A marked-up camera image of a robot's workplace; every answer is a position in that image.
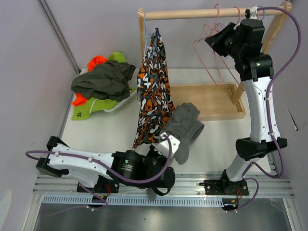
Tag aluminium mounting rail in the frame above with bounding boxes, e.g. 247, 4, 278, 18
32, 172, 295, 198

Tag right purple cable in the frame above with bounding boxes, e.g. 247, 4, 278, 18
225, 6, 302, 214

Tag light grey shorts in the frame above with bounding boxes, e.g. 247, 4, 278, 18
160, 103, 204, 165

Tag wooden clothes rack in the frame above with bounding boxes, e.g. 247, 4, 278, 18
138, 2, 291, 121

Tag lime green shorts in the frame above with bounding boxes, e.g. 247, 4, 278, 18
72, 51, 134, 121

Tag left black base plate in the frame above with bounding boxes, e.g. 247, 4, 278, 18
82, 176, 119, 193

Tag dark olive shorts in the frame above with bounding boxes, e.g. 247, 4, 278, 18
71, 60, 136, 102

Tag orange shorts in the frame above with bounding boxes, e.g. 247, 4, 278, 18
71, 55, 108, 106

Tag white plastic basket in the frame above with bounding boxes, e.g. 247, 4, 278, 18
103, 88, 137, 114

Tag pink hanger of grey shorts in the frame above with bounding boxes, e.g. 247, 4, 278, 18
193, 37, 222, 86

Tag pink hanger of olive shorts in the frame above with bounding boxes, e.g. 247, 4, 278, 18
204, 0, 221, 86

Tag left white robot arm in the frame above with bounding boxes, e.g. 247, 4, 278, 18
36, 133, 180, 196

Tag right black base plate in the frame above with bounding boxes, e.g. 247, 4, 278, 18
199, 180, 249, 196

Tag pink hanger of orange shorts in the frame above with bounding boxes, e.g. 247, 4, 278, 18
226, 6, 246, 91

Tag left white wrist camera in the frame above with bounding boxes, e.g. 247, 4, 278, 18
155, 132, 180, 157

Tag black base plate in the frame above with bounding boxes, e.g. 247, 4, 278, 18
199, 180, 249, 196
82, 176, 119, 193

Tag blue hanger of camouflage shorts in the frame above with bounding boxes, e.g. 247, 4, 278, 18
143, 12, 161, 61

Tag slotted white cable duct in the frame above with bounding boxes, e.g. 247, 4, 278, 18
42, 194, 224, 207

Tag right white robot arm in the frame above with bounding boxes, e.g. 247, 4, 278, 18
201, 18, 287, 195

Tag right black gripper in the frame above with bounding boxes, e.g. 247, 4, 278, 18
205, 22, 244, 61

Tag camouflage patterned shorts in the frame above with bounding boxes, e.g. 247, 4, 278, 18
132, 28, 175, 149

